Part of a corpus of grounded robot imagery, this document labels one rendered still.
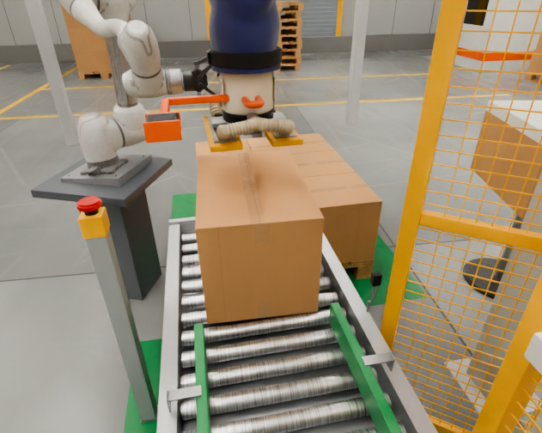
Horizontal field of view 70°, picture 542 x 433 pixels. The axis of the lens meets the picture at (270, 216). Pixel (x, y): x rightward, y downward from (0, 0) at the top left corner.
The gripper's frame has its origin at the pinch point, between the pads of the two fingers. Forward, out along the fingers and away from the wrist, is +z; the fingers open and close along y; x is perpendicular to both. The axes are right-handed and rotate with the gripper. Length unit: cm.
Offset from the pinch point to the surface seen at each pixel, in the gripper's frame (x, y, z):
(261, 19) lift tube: 35.0, -22.2, 3.7
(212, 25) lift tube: 30.0, -20.7, -9.7
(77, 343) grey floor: -2, 127, -90
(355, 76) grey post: -313, 66, 186
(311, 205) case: 48, 32, 17
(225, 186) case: 26.7, 32.2, -9.4
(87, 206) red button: 49, 23, -51
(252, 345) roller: 66, 72, -8
